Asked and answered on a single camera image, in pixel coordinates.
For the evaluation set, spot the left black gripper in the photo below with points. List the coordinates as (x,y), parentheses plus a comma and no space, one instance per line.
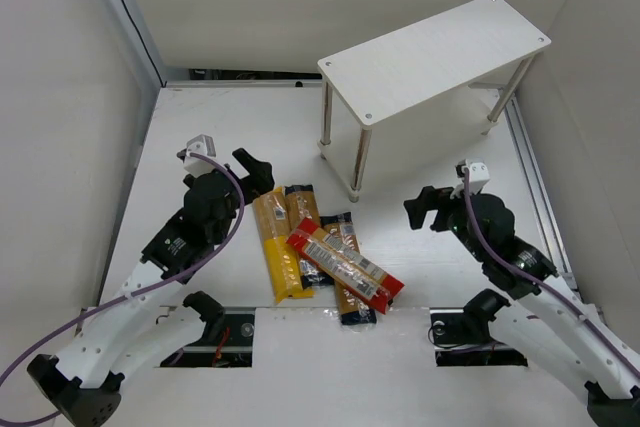
(245,179)

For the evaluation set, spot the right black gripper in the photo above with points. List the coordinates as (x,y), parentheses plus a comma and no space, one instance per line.
(435,212)

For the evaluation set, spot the yellow spaghetti bag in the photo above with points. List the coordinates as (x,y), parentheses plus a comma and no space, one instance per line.
(282,260)

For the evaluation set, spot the brown spaghetti bag dark ends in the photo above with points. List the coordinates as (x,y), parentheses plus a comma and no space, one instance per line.
(301,203)

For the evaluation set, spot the red spaghetti bag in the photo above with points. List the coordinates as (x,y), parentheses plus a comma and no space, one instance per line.
(363,278)

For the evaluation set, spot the brown spaghetti bag blue ends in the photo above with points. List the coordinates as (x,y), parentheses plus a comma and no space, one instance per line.
(352,311)

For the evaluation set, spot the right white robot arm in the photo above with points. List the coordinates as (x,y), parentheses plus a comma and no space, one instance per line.
(530,308)

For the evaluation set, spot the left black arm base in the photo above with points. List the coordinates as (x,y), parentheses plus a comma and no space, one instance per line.
(226,340)

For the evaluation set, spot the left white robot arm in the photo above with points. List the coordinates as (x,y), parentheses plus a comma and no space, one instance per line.
(152,316)

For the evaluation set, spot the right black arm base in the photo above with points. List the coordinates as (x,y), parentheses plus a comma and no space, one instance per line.
(461,337)

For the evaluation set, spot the white two-tier shelf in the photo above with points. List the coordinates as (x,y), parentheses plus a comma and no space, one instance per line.
(472,56)

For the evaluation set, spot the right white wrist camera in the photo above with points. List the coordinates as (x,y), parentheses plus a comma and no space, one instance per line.
(473,175)

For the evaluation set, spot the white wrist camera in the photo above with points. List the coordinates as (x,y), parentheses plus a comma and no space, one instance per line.
(473,175)
(196,155)

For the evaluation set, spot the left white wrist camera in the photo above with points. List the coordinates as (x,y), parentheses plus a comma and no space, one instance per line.
(196,155)

